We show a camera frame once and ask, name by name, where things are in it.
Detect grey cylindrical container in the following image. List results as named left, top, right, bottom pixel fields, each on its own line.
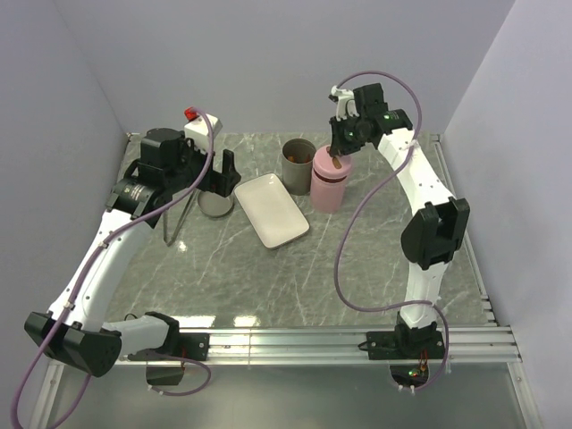
left=282, top=139, right=316, bottom=196

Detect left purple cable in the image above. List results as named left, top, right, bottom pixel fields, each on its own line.
left=9, top=109, right=215, bottom=429

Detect grey round lid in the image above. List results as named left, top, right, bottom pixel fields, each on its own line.
left=197, top=191, right=234, bottom=219

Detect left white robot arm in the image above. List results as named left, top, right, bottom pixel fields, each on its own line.
left=24, top=123, right=240, bottom=377

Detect wrist white camera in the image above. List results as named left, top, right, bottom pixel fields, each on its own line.
left=329, top=86, right=359, bottom=122
left=183, top=107, right=223, bottom=153

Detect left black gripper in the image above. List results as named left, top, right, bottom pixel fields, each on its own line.
left=166, top=130, right=241, bottom=197

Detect purple cable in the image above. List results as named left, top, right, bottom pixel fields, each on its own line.
left=329, top=71, right=450, bottom=394
left=9, top=109, right=215, bottom=429

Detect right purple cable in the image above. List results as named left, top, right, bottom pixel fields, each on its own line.
left=329, top=71, right=450, bottom=394

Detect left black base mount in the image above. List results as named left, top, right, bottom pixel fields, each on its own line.
left=173, top=332, right=210, bottom=362

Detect roasted chicken wing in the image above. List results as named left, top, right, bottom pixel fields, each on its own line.
left=287, top=155, right=312, bottom=164

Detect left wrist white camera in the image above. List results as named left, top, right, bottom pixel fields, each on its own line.
left=183, top=107, right=223, bottom=153

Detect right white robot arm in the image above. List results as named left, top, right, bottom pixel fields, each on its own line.
left=329, top=83, right=470, bottom=359

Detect white rectangular plate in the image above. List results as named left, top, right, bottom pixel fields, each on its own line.
left=234, top=173, right=310, bottom=249

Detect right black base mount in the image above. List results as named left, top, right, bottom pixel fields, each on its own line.
left=357, top=331, right=445, bottom=360

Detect pink round lid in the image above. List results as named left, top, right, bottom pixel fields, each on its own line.
left=313, top=146, right=352, bottom=183

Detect metal tongs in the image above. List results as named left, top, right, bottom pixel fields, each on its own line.
left=163, top=187, right=200, bottom=247

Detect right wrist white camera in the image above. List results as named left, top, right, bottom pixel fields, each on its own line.
left=329, top=86, right=359, bottom=122

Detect aluminium rail frame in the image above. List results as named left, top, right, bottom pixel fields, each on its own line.
left=31, top=326, right=542, bottom=428

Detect pink cylindrical container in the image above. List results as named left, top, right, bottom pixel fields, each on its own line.
left=310, top=170, right=348, bottom=214

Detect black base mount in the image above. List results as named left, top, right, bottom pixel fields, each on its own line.
left=357, top=331, right=445, bottom=360
left=173, top=332, right=210, bottom=362

